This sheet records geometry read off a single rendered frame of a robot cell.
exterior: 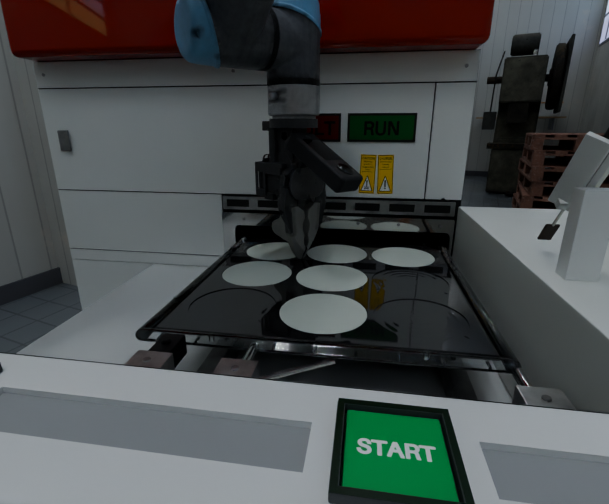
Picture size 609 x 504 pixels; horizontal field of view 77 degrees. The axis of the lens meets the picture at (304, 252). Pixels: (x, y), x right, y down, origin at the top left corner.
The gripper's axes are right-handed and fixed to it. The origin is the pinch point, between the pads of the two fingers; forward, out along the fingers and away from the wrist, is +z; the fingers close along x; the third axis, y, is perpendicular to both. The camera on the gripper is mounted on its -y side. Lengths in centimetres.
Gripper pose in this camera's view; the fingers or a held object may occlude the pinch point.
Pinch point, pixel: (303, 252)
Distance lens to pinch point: 60.7
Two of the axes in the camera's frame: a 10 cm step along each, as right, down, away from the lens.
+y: -7.2, -2.2, 6.6
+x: -7.0, 2.2, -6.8
